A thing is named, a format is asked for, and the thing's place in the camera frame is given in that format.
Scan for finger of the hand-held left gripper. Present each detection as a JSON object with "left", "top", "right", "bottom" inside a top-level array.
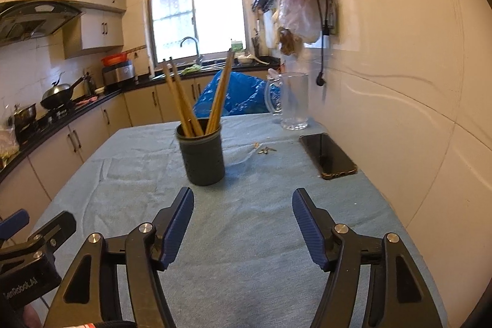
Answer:
[
  {"left": 0, "top": 211, "right": 77, "bottom": 267},
  {"left": 0, "top": 209, "right": 30, "bottom": 240}
]

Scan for kitchen window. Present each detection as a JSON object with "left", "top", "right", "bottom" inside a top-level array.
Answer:
[{"left": 145, "top": 0, "right": 248, "bottom": 69}]

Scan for steel cooking pot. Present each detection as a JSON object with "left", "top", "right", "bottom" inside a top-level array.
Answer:
[{"left": 13, "top": 103, "right": 37, "bottom": 132}]

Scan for steel range hood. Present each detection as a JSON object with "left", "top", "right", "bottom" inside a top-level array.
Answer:
[{"left": 0, "top": 0, "right": 86, "bottom": 44}]

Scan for black power cable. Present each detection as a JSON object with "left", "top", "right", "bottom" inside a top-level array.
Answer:
[{"left": 313, "top": 0, "right": 336, "bottom": 87}]

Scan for chrome sink faucet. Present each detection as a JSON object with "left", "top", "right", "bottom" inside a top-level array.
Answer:
[{"left": 180, "top": 37, "right": 204, "bottom": 65}]

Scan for beige base cabinets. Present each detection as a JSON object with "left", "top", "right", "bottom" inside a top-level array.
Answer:
[{"left": 0, "top": 76, "right": 216, "bottom": 229}]

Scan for blue plastic bag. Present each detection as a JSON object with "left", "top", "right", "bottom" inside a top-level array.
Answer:
[{"left": 192, "top": 71, "right": 283, "bottom": 118}]

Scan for dark grey utensil holder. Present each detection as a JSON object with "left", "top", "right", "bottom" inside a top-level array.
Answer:
[{"left": 176, "top": 121, "right": 225, "bottom": 186}]

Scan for red plastic basin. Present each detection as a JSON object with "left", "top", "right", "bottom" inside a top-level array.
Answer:
[{"left": 101, "top": 52, "right": 127, "bottom": 67}]

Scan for black smartphone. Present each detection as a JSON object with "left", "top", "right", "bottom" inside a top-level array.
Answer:
[{"left": 299, "top": 133, "right": 358, "bottom": 180}]

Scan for white hanging plastic bag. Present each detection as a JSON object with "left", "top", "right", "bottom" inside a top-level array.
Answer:
[{"left": 277, "top": 0, "right": 323, "bottom": 44}]

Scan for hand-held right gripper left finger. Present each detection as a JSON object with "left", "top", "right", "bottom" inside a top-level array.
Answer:
[{"left": 42, "top": 187, "right": 195, "bottom": 328}]

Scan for wooden chopstick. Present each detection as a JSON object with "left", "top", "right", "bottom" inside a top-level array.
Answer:
[
  {"left": 205, "top": 49, "right": 233, "bottom": 135},
  {"left": 209, "top": 48, "right": 236, "bottom": 134},
  {"left": 168, "top": 58, "right": 204, "bottom": 136},
  {"left": 161, "top": 59, "right": 193, "bottom": 138}
]

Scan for black kitchen countertop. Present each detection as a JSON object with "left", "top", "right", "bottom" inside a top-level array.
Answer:
[{"left": 0, "top": 59, "right": 281, "bottom": 183}]

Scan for light blue table cloth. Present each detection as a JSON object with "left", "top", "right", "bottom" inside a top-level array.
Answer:
[{"left": 29, "top": 113, "right": 448, "bottom": 328}]

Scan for clear glass pitcher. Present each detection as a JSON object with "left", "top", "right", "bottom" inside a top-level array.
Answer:
[{"left": 264, "top": 72, "right": 310, "bottom": 131}]

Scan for silver rice cooker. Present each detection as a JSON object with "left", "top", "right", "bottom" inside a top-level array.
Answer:
[{"left": 102, "top": 60, "right": 136, "bottom": 86}]

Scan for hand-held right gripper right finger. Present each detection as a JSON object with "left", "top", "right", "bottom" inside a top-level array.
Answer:
[{"left": 292, "top": 188, "right": 444, "bottom": 328}]

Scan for black wok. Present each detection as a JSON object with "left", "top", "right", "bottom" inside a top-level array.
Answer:
[{"left": 40, "top": 72, "right": 89, "bottom": 109}]

